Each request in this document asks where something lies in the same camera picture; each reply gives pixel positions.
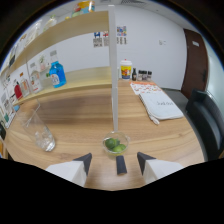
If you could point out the clear drinking glass with ice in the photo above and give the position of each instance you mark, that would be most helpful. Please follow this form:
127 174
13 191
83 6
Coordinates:
41 135

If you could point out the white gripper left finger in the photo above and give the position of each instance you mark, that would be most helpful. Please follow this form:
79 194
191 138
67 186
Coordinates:
71 170

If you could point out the black chair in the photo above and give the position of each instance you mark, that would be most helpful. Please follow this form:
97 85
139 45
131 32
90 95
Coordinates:
206 123

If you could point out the brown door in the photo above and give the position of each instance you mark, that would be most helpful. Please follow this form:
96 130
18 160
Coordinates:
196 63

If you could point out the white zip pouch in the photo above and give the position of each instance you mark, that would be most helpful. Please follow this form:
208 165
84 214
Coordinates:
161 106

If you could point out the glass bowl of limes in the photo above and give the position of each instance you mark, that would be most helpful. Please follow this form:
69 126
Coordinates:
115 144

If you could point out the clear bottle with orange cap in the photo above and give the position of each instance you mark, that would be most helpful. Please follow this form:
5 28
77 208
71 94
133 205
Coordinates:
24 86

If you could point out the white frame wooden shelf rack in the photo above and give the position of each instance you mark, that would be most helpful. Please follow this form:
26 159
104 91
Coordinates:
113 83

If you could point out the yellow cup with white lid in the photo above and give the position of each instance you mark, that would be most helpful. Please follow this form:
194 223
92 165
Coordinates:
126 70

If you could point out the blue liquid bottle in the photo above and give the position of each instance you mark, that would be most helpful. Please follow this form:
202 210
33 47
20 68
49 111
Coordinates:
57 75

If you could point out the clear bottle with green cap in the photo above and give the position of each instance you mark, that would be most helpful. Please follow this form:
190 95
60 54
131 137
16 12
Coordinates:
50 22

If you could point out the orange printed booklet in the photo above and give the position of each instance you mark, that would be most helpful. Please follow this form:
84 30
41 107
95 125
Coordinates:
145 87

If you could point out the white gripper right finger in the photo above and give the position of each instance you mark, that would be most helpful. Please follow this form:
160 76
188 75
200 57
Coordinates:
156 168

